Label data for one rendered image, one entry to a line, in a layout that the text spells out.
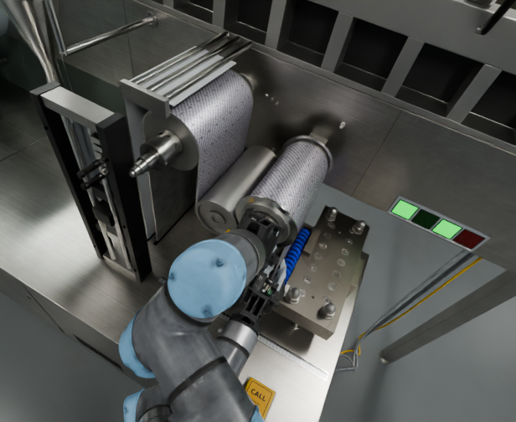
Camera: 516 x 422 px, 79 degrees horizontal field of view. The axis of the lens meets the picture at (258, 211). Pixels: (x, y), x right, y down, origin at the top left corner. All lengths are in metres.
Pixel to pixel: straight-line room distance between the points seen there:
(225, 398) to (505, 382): 2.28
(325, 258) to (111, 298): 0.61
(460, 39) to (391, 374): 1.74
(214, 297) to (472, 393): 2.14
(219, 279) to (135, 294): 0.68
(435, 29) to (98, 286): 1.01
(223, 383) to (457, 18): 0.72
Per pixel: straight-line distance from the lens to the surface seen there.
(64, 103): 0.65
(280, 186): 0.67
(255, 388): 0.88
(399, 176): 0.91
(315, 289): 0.89
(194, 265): 0.32
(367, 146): 0.88
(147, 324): 0.40
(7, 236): 1.19
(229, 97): 0.76
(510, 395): 2.54
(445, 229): 1.01
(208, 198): 0.74
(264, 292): 0.70
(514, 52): 0.79
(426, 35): 0.78
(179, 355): 0.38
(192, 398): 0.38
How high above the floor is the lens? 1.78
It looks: 49 degrees down
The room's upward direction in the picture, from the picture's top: 15 degrees clockwise
